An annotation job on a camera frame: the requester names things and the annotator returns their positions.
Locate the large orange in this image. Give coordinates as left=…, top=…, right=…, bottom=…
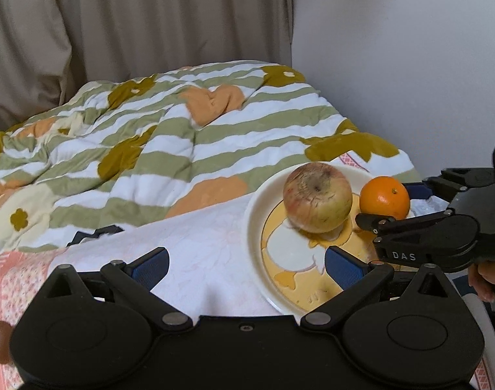
left=359, top=176, right=411, bottom=220

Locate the large blemished apple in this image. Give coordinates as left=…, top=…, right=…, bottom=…
left=283, top=162, right=352, bottom=234

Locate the person's hand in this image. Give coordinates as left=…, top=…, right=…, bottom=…
left=468, top=261, right=495, bottom=303

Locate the black box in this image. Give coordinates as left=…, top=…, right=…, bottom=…
left=67, top=225, right=123, bottom=247

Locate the cream bowl with duck print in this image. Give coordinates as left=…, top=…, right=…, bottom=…
left=242, top=165, right=377, bottom=319

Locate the pink floral table cloth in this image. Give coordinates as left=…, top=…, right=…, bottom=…
left=0, top=151, right=495, bottom=390

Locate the striped floral duvet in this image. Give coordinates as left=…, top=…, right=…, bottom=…
left=0, top=61, right=418, bottom=257

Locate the beige curtain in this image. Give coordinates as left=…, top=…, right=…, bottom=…
left=0, top=0, right=293, bottom=130

